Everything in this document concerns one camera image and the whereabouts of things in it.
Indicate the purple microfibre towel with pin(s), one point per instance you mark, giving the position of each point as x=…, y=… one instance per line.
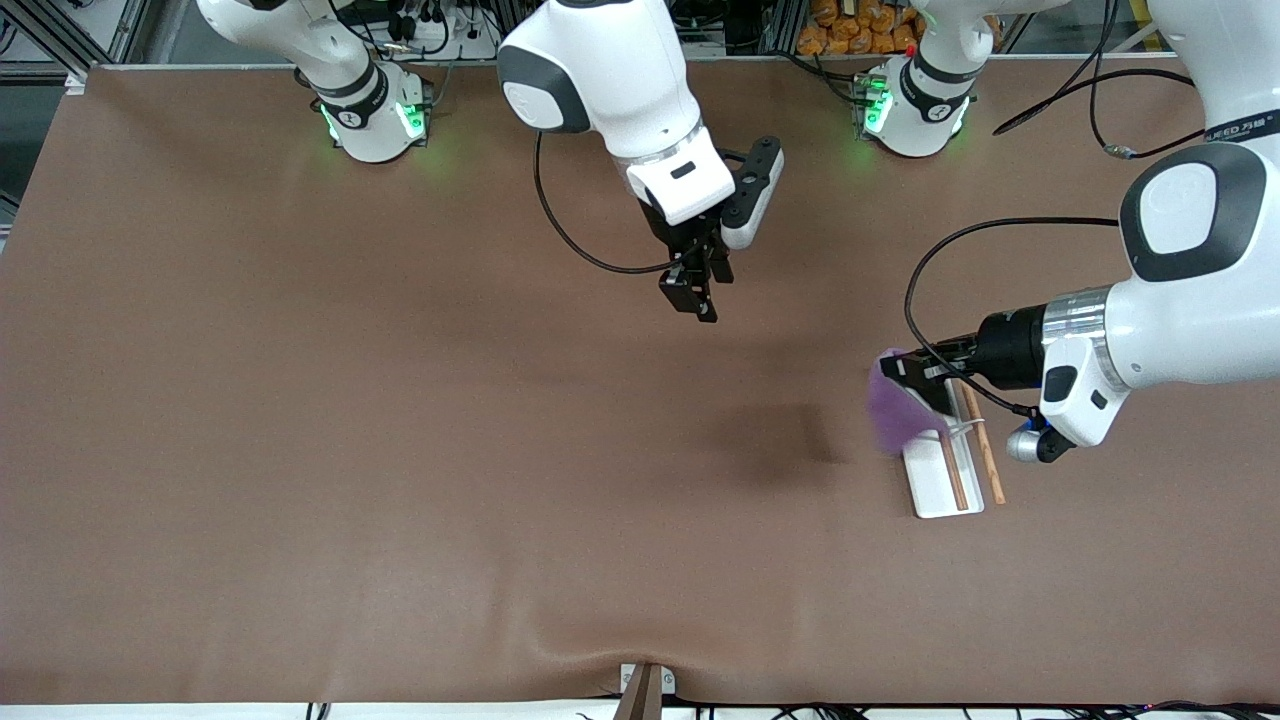
x=900, y=415

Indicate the orange packets pile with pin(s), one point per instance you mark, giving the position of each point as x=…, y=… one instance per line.
x=850, y=25

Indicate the white rectangular tray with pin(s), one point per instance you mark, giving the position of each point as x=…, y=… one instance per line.
x=945, y=485

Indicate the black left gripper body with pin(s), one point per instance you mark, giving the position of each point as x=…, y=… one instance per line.
x=1006, y=350

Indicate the metal camera pole bracket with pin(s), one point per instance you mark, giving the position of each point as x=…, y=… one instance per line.
x=643, y=690

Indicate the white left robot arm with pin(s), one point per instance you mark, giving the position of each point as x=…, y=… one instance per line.
x=1200, y=290

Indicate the aluminium frame post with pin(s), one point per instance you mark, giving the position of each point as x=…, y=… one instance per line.
x=60, y=40

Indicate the white power strip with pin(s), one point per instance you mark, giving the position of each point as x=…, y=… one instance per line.
x=440, y=30

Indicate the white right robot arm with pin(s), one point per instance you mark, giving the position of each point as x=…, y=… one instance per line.
x=620, y=70

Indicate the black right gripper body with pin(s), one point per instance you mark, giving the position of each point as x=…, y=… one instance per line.
x=682, y=240

